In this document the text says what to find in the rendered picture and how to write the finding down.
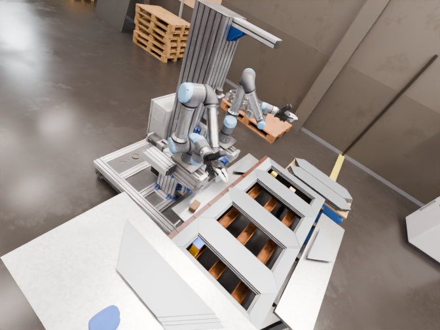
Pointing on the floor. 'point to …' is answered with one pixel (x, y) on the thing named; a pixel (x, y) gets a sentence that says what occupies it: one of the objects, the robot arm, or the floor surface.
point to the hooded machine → (425, 230)
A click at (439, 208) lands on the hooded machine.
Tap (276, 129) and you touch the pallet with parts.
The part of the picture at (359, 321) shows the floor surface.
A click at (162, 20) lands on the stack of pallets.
